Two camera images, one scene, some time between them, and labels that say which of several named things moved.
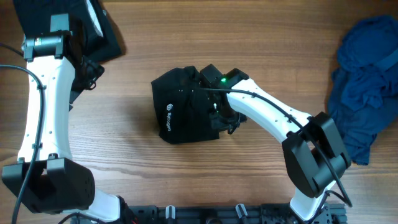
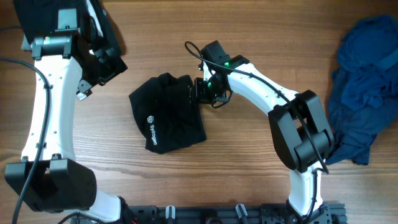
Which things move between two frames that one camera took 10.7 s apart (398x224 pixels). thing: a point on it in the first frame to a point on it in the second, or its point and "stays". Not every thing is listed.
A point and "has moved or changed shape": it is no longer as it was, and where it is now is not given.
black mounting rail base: x=213 y=214 stays
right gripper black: x=216 y=123 to x=202 y=96
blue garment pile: x=362 y=97 stays
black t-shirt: x=182 y=102 has moved or changed shape
